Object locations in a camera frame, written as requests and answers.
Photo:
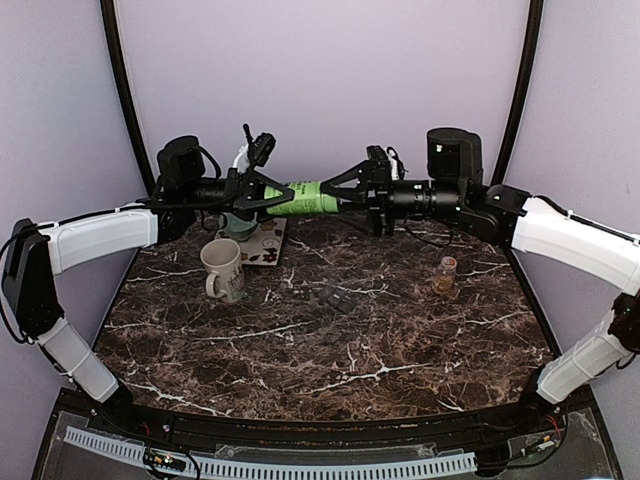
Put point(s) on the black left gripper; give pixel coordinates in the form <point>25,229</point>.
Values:
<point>244,187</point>

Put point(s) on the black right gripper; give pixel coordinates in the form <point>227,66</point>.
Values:
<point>378,216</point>

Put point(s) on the green pill bottle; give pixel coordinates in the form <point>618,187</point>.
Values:
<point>308,199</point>

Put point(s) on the grey weekly pill organizer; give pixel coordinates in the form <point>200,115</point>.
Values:
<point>337,298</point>

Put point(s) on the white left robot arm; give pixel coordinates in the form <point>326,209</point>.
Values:
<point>37,253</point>

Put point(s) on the celadon bowl on plate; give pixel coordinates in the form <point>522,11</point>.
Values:
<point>236,228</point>

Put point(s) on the square floral ceramic plate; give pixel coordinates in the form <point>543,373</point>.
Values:
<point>263,248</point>

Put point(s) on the beige ceramic mug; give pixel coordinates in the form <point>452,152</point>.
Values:
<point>221,259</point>

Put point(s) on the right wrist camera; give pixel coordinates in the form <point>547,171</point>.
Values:
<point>387,157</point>

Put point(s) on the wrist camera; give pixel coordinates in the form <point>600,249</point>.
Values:
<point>387,157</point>
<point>256,151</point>

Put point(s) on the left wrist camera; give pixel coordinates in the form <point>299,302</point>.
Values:
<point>256,151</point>

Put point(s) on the black corner frame post right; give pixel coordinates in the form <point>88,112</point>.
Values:
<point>521,88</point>

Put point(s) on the black corner frame post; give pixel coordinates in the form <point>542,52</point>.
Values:
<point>123,88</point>
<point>521,88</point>

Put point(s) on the black corner frame post left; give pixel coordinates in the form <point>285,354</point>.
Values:
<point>123,88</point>

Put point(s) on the black front rail base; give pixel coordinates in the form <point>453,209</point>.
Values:
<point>316,405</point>

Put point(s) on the white slotted cable duct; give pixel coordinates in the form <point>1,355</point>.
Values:
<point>245,463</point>

